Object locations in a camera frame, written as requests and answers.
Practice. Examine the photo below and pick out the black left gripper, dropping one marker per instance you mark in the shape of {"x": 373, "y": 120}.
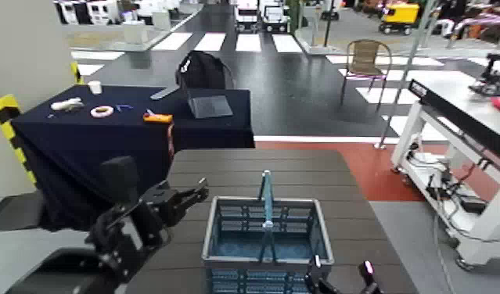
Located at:
{"x": 159, "y": 205}

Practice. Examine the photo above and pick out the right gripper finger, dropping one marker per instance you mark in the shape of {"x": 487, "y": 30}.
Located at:
{"x": 368, "y": 273}
{"x": 315, "y": 273}

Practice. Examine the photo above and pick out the teal plastic basket crate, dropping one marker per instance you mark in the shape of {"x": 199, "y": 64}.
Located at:
{"x": 266, "y": 246}

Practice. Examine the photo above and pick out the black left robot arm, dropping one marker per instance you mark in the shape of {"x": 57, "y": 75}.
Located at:
{"x": 122, "y": 246}

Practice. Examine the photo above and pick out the white zip tie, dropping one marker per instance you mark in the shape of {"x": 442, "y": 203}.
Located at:
{"x": 267, "y": 224}

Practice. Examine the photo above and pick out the orange box cutter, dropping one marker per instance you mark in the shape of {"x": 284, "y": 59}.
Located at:
{"x": 157, "y": 118}

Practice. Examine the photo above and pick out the gray laptop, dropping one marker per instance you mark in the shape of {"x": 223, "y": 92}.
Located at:
{"x": 210, "y": 106}

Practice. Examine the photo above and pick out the gray flat bar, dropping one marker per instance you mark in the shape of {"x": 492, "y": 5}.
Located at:
{"x": 164, "y": 93}

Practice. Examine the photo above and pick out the blue pen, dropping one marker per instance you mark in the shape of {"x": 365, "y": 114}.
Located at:
{"x": 124, "y": 107}

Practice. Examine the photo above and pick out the black tablecloth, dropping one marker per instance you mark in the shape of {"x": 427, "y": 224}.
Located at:
{"x": 89, "y": 141}

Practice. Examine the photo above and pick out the black backpack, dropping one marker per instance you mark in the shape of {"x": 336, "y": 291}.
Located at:
{"x": 202, "y": 72}

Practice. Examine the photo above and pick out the white tape roll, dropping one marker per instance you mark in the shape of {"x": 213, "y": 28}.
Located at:
{"x": 97, "y": 111}

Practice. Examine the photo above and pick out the white paper cup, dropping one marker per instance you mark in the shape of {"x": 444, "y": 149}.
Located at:
{"x": 95, "y": 87}

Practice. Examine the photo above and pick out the white crumpled cloth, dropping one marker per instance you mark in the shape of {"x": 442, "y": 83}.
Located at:
{"x": 66, "y": 104}

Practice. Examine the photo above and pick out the yellow black corner guard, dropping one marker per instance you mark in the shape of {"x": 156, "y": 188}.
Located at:
{"x": 9, "y": 123}
{"x": 76, "y": 73}

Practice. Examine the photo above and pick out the white box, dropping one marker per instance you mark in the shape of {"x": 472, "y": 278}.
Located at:
{"x": 135, "y": 32}

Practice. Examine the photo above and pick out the white delivery robot vehicle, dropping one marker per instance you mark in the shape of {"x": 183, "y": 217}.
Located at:
{"x": 246, "y": 16}
{"x": 275, "y": 17}

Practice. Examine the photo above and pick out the white workbench table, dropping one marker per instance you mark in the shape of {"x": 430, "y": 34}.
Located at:
{"x": 459, "y": 92}

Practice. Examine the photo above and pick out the gray metal sign pole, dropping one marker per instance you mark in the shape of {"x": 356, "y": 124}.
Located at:
{"x": 410, "y": 63}

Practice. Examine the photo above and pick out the brown wicker chair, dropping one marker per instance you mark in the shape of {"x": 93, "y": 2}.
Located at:
{"x": 364, "y": 57}

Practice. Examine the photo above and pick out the black thin pole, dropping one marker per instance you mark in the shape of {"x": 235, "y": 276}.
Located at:
{"x": 328, "y": 22}

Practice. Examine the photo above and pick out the black robot device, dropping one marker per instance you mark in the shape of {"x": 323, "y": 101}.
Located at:
{"x": 494, "y": 80}

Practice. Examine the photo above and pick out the yellow vehicle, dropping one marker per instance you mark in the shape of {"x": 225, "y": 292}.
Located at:
{"x": 399, "y": 16}

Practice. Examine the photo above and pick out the pink covered table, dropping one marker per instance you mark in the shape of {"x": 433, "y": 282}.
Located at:
{"x": 485, "y": 20}

